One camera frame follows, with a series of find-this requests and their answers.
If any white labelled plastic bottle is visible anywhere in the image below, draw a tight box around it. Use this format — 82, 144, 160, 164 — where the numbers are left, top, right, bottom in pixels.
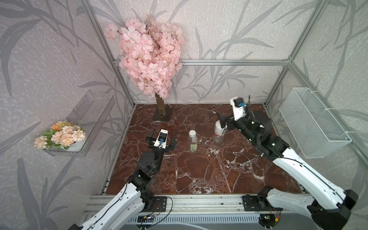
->
213, 120, 227, 144

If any small clear bottle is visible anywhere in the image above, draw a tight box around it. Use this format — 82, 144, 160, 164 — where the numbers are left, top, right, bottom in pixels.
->
188, 134, 198, 152

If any grey bottle cap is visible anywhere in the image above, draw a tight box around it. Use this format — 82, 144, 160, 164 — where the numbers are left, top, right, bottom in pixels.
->
189, 130, 196, 138

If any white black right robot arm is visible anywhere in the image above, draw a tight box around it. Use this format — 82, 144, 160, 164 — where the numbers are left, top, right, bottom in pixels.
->
217, 113, 358, 230

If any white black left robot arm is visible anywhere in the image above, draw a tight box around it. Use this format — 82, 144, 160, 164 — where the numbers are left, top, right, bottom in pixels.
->
69, 129, 177, 230

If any pink blossom artificial tree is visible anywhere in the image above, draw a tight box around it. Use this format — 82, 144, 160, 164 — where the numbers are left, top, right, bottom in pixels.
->
104, 14, 185, 117

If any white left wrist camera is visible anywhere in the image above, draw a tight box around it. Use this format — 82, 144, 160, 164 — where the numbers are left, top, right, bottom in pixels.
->
153, 129, 168, 149

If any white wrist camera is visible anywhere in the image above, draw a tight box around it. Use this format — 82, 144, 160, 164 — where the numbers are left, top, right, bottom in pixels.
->
230, 97, 246, 121
153, 129, 168, 149

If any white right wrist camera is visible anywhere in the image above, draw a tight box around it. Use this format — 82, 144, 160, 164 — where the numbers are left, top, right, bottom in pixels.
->
230, 97, 246, 121

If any dark metal tree base plate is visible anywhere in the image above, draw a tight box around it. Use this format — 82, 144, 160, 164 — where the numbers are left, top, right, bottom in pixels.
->
152, 106, 173, 122

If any clear acrylic wall shelf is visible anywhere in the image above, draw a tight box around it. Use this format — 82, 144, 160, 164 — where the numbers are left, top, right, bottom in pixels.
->
45, 90, 116, 158

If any white wire mesh basket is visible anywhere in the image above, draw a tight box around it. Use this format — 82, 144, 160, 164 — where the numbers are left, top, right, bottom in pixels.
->
279, 88, 352, 159

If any small electronics board with wires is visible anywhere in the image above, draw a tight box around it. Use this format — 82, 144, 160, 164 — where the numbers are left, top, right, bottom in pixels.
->
137, 215, 155, 224

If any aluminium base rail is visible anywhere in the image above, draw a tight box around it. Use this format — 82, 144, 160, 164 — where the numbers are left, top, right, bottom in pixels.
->
83, 193, 325, 215

